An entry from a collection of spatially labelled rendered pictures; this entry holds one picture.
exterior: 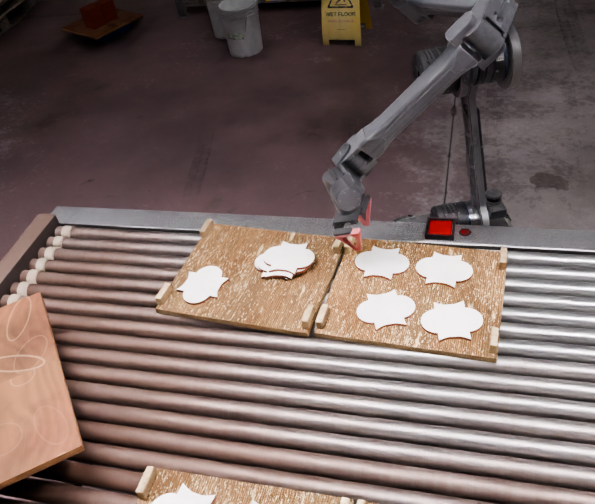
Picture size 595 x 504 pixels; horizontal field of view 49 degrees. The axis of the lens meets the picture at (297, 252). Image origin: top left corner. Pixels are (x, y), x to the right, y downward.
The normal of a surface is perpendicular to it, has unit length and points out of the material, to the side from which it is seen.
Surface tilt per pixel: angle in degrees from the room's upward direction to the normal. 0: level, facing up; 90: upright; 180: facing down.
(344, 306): 0
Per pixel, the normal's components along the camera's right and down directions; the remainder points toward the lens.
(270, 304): -0.13, -0.75
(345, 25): -0.31, 0.48
